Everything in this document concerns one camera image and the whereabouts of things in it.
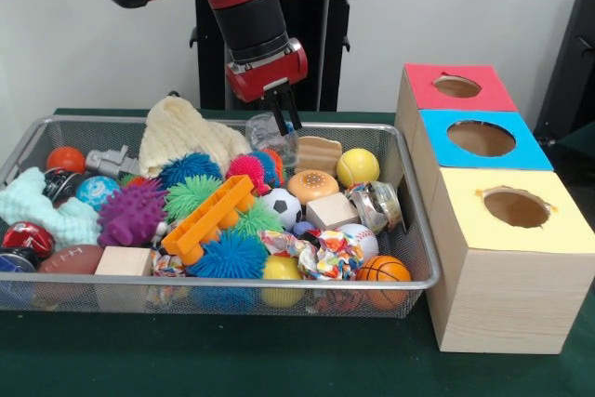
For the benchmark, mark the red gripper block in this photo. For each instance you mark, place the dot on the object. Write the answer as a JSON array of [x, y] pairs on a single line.
[[268, 72]]

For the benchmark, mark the crushed clear plastic bottle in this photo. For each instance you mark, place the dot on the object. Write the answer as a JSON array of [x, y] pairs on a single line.
[[265, 132]]

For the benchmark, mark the orange toy brick round studs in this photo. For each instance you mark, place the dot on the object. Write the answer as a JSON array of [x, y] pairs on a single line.
[[208, 218]]

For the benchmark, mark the clear shallow mesh bin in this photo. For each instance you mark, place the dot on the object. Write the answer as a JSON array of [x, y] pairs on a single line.
[[121, 304]]

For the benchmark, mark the wooden box three holes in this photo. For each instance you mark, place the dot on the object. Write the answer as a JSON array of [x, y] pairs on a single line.
[[502, 285]]

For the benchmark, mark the yellow green ball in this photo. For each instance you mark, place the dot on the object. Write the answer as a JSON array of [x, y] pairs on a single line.
[[358, 167]]

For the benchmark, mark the small black white soccer ball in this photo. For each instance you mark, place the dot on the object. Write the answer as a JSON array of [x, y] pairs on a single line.
[[282, 208]]

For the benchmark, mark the cream knitted cloth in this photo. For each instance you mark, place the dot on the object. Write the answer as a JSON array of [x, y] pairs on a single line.
[[186, 135]]

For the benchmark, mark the green spiky ball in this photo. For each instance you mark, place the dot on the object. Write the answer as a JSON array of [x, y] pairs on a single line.
[[257, 220], [191, 195]]

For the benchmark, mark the blue spiky ball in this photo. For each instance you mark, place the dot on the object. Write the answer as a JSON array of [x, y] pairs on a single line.
[[228, 256]]

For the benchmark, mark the purple spiky ball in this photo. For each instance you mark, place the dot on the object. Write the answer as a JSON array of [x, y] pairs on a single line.
[[132, 214]]

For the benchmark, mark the small orange basketball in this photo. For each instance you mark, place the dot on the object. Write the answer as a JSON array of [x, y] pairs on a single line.
[[384, 270]]

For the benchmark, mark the red orange ball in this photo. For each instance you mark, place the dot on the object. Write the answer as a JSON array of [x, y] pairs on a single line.
[[65, 159]]

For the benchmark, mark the dark green table cloth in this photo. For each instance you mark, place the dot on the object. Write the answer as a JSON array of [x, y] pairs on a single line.
[[279, 360]]

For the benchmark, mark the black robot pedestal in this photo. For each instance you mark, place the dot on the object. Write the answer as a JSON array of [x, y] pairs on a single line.
[[316, 53]]

